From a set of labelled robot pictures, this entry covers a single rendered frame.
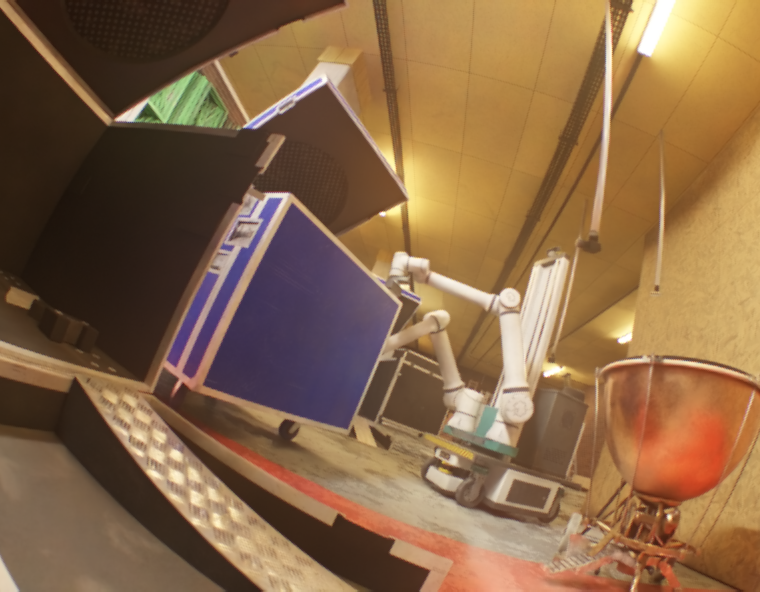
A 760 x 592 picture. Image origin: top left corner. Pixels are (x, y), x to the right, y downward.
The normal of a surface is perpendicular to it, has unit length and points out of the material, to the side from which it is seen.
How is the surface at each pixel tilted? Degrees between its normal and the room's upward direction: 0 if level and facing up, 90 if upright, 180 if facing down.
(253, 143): 90
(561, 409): 90
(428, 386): 90
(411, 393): 90
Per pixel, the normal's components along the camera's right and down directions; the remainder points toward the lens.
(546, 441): 0.31, -0.14
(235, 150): -0.16, -0.33
